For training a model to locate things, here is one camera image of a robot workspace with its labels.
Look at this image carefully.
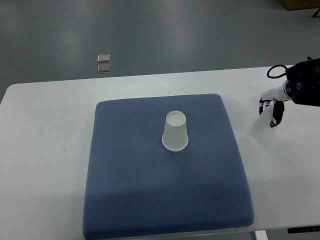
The white paper cup on cushion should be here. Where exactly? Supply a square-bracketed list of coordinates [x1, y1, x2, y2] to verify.
[161, 110, 189, 152]

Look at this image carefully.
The upper metal floor plate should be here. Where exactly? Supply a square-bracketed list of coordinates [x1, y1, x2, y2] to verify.
[97, 53, 111, 63]

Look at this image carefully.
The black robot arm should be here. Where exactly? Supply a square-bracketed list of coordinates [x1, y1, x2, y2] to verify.
[286, 57, 320, 107]

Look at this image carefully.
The blue mesh cushion pad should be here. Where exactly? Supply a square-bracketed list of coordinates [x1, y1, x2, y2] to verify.
[83, 93, 255, 240]

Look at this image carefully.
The black table control panel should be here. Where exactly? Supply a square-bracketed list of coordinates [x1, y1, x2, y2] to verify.
[287, 225, 320, 234]

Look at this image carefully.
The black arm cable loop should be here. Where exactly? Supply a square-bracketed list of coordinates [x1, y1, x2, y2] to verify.
[266, 64, 291, 79]

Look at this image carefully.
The lower metal floor plate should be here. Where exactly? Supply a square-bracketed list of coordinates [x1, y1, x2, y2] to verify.
[97, 63, 111, 74]

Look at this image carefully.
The white paper cup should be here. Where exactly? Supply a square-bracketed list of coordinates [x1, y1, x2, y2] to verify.
[161, 110, 189, 152]
[249, 105, 278, 142]

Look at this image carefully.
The black tripod leg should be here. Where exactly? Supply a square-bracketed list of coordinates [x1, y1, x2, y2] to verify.
[312, 8, 320, 18]

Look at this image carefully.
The white table leg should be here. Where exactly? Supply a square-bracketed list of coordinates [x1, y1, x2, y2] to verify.
[254, 230, 268, 240]

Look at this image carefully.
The brown cardboard box corner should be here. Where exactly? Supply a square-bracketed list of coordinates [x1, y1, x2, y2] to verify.
[280, 0, 320, 11]

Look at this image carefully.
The black white robotic hand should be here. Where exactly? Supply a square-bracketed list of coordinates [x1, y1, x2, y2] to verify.
[259, 83, 291, 128]

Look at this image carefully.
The metal floor plate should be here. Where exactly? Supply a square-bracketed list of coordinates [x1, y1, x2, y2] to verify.
[97, 53, 111, 63]
[97, 63, 111, 74]

